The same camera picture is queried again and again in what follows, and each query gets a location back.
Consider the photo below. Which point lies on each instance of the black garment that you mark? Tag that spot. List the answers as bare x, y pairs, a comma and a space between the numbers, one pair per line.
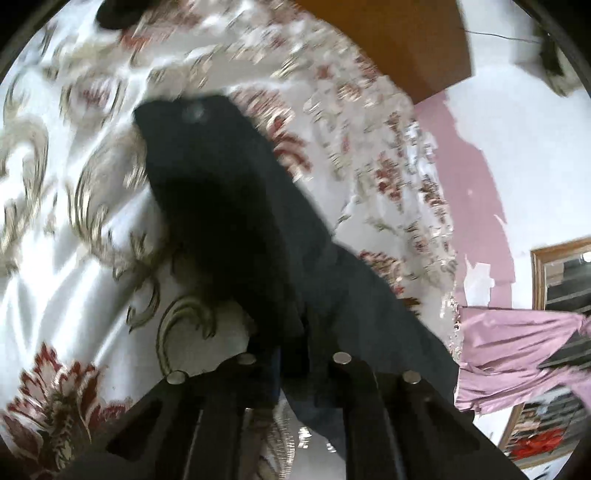
240, 207

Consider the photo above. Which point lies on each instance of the red hanging cloth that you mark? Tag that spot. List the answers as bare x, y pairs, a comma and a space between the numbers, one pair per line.
540, 445

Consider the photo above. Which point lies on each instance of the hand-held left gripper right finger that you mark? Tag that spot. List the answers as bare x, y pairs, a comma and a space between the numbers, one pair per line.
369, 415

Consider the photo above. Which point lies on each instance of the small black object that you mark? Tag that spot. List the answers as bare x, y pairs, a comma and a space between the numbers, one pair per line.
120, 11

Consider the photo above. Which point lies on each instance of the floral satin bedspread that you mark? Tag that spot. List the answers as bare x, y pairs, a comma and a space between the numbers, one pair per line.
69, 277

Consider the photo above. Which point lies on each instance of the wooden framed barred window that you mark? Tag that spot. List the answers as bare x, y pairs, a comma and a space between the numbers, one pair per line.
538, 277

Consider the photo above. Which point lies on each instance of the pink curtain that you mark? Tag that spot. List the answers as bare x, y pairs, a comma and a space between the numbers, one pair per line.
503, 350

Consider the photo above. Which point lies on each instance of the wooden headboard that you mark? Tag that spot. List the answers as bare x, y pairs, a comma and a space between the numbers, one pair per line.
397, 41

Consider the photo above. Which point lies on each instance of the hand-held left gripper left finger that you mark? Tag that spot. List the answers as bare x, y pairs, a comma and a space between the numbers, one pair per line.
221, 406

